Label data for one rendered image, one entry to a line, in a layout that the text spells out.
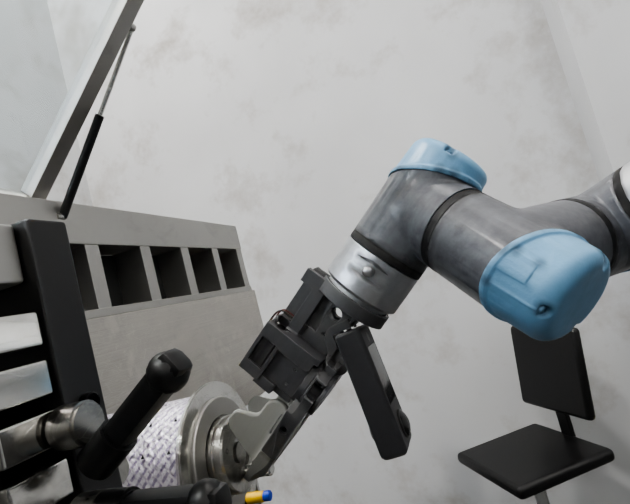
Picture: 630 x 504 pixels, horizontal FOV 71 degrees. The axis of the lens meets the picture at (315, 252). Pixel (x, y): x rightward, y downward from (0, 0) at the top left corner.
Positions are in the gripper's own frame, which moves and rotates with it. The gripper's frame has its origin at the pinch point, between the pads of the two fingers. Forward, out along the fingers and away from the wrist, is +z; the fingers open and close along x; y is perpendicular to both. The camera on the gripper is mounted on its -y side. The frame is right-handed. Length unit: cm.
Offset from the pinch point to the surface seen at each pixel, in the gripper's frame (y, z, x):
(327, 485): -24, 123, -215
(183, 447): 6.6, -0.5, 6.2
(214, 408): 7.5, -1.9, 0.6
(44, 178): 58, -2, -17
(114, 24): 60, -29, -17
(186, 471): 5.0, 0.7, 6.6
